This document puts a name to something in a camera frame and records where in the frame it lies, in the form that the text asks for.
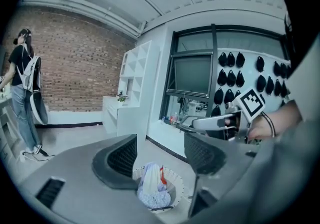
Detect black wrist band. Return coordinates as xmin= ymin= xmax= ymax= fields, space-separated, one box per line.
xmin=261 ymin=111 xmax=277 ymax=138

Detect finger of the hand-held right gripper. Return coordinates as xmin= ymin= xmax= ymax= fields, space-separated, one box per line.
xmin=191 ymin=113 xmax=238 ymax=131

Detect person's black clothing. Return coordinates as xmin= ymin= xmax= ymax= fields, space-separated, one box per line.
xmin=281 ymin=0 xmax=320 ymax=73

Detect wall of black caps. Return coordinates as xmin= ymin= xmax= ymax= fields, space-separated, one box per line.
xmin=211 ymin=51 xmax=292 ymax=117

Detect cream shirt with red collar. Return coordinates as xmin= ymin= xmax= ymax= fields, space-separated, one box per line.
xmin=142 ymin=162 xmax=167 ymax=193

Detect white woven laundry basket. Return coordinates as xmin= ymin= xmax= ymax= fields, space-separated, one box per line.
xmin=131 ymin=164 xmax=186 ymax=215

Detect person's right hand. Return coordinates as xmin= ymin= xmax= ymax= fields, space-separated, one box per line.
xmin=246 ymin=115 xmax=271 ymax=141

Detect black power adapter cable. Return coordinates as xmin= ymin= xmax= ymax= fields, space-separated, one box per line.
xmin=32 ymin=146 xmax=56 ymax=161

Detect person's right forearm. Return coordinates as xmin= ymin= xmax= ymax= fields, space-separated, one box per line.
xmin=268 ymin=99 xmax=305 ymax=139

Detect white shelf cabinet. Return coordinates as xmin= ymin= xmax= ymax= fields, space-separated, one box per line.
xmin=102 ymin=40 xmax=161 ymax=143

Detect small potted plant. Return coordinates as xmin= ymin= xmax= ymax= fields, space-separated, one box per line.
xmin=116 ymin=90 xmax=130 ymax=103

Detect white ceiling duct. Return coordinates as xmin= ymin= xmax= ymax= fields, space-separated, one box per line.
xmin=21 ymin=0 xmax=147 ymax=39

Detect white drawer desk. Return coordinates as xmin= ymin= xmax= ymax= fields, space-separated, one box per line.
xmin=0 ymin=95 xmax=23 ymax=168

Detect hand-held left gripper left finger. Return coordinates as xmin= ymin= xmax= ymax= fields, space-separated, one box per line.
xmin=16 ymin=133 xmax=163 ymax=224

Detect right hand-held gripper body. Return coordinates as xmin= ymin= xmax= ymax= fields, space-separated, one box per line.
xmin=224 ymin=87 xmax=266 ymax=143

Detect round dark dish white rim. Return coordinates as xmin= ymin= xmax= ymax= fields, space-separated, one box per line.
xmin=29 ymin=91 xmax=49 ymax=126

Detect black window frame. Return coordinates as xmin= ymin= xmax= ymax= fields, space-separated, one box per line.
xmin=159 ymin=24 xmax=292 ymax=141

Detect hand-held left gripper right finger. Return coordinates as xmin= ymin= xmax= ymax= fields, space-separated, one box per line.
xmin=183 ymin=131 xmax=276 ymax=220

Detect blue checkered clothes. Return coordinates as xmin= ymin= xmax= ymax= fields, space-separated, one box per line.
xmin=136 ymin=184 xmax=172 ymax=210

